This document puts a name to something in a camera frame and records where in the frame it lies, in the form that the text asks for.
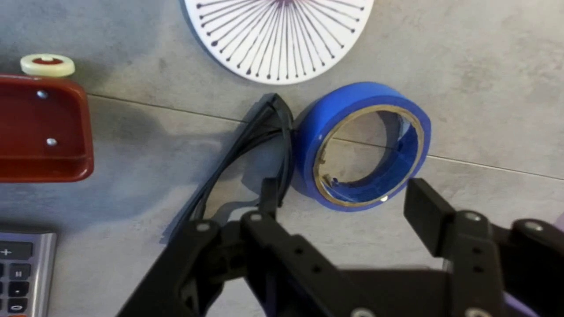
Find white round spoked disc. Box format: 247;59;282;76
182;0;374;87

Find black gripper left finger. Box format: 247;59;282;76
118;178;344;317

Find grey calculator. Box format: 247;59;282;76
0;231;57;317

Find blue tape roll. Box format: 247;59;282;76
293;82;432;214

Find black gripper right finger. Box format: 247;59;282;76
404;178;564;317

